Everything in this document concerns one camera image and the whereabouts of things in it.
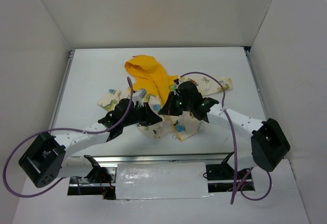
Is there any aluminium left side rail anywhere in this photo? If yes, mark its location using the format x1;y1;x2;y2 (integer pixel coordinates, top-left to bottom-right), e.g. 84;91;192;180
49;49;75;128

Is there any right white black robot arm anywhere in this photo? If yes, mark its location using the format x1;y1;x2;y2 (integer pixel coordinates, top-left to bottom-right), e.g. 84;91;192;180
158;81;290;178

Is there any purple camera cable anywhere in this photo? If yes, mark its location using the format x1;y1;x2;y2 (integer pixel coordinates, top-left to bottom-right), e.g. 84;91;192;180
3;76;134;198
178;71;273;205

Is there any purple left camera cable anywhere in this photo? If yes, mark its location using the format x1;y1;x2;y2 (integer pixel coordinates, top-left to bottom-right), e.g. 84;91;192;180
3;76;134;198

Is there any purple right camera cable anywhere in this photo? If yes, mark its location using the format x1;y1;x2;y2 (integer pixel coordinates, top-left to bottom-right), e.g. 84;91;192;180
178;71;273;205

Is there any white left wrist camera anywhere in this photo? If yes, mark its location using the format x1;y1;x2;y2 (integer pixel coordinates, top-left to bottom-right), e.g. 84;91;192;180
132;88;147;106

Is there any white taped cover plate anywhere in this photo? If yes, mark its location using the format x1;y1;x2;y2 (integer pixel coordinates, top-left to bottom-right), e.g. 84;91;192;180
115;162;209;200

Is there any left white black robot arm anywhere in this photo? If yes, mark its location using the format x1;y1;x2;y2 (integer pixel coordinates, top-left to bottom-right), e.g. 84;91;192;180
18;99;162;188

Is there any silver aluminium table front rail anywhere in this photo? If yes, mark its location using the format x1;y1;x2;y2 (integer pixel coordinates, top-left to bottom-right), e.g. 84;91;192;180
65;152;259;164

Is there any yellow hooded dinosaur print jacket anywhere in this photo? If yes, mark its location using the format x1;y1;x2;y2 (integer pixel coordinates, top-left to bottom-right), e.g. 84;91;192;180
97;55;233;141

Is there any aluminium right side rail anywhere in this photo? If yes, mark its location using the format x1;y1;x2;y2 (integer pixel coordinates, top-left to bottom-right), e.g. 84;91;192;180
243;46;269;119

